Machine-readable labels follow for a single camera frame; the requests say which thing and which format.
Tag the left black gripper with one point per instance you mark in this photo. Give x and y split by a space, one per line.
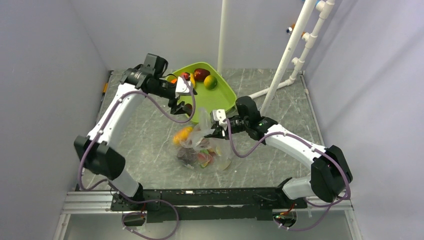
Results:
177 109

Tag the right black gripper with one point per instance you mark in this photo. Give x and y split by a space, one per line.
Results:
217 133

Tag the clear plastic bag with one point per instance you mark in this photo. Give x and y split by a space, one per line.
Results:
224 153

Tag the red grape bunch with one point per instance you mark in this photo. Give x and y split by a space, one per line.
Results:
206 154

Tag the orange yellow fake mango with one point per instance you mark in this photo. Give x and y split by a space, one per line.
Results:
182 135

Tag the dark red apple front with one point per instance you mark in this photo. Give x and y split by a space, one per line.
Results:
187 156

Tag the dark red apple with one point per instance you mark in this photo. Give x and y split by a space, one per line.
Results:
200 74
187 156

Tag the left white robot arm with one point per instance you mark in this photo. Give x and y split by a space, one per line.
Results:
97 150

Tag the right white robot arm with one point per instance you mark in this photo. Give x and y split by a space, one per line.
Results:
330 175

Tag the green yellow fake mango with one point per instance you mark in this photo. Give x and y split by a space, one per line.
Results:
210 82

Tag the small dark red fig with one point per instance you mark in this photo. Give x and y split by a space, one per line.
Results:
188 107

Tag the green plastic tray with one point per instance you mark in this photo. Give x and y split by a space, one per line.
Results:
221 96

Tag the dark red apple back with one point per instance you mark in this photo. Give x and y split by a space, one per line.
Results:
200 74

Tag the orange hook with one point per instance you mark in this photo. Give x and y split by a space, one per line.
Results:
290 30

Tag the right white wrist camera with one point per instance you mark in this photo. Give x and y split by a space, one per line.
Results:
218 116

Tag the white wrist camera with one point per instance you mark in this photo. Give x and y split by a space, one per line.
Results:
218 116
184 87

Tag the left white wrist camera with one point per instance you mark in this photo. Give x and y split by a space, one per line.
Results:
184 87

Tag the orange handled tool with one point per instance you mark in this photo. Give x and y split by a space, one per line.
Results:
105 88

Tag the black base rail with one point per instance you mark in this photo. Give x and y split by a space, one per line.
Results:
260 203

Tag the white pvc pipe frame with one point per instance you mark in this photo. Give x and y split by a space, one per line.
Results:
323 6

